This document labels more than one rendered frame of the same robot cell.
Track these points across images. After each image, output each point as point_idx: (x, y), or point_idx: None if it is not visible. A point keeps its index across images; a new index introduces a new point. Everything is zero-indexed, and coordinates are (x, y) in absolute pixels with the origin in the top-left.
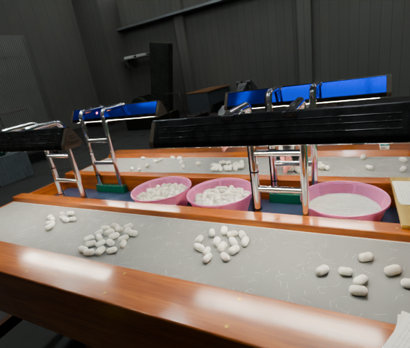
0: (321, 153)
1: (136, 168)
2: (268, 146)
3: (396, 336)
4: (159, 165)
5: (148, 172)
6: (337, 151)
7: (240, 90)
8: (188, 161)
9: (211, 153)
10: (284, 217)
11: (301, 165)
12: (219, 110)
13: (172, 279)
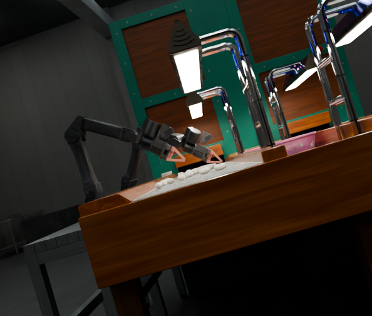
0: (171, 176)
1: (209, 173)
2: (234, 124)
3: (345, 121)
4: (195, 176)
5: (226, 167)
6: (171, 175)
7: (100, 121)
8: (176, 180)
9: (158, 180)
10: None
11: (277, 111)
12: (153, 121)
13: (371, 115)
